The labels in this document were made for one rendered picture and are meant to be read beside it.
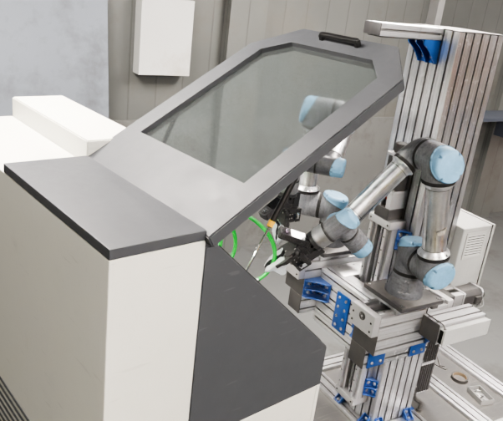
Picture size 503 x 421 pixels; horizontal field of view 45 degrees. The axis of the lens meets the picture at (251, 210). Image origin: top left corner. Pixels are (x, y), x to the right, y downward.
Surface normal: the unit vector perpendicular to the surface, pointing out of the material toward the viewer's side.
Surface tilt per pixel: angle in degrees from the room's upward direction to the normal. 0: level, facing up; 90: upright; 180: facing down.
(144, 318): 90
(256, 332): 90
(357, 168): 90
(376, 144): 90
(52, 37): 82
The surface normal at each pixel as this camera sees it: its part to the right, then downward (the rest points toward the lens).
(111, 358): 0.63, 0.34
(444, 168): 0.31, 0.25
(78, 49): 0.51, 0.22
